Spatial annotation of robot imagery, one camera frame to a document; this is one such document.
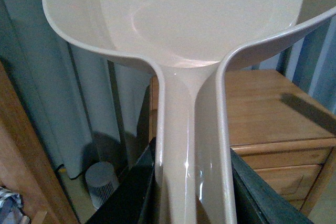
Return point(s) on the wooden nightstand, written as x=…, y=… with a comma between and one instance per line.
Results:
x=286, y=136

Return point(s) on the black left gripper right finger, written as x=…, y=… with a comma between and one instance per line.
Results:
x=256, y=201

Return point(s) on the checkered bedding cloth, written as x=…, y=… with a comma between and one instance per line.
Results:
x=11, y=205

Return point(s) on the wooden bed frame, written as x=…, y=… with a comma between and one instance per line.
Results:
x=25, y=168

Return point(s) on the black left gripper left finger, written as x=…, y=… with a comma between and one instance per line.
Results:
x=132, y=202

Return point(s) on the beige plastic dustpan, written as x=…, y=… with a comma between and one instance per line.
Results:
x=189, y=45

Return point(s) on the white cylindrical air purifier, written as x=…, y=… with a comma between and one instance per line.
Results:
x=101, y=181

